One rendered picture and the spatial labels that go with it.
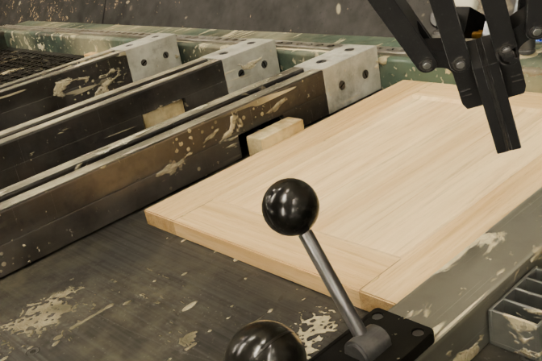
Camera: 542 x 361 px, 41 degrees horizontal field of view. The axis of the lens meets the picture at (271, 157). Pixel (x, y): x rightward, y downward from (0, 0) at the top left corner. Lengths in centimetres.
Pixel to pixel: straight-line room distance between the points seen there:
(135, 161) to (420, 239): 36
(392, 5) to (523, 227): 28
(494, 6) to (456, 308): 22
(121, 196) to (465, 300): 45
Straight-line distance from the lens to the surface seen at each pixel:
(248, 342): 32
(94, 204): 84
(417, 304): 54
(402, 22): 41
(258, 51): 127
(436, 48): 43
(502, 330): 55
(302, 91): 102
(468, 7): 127
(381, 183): 79
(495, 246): 60
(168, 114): 116
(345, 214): 73
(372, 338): 48
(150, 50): 149
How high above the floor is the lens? 178
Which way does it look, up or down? 44 degrees down
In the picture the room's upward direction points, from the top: 78 degrees counter-clockwise
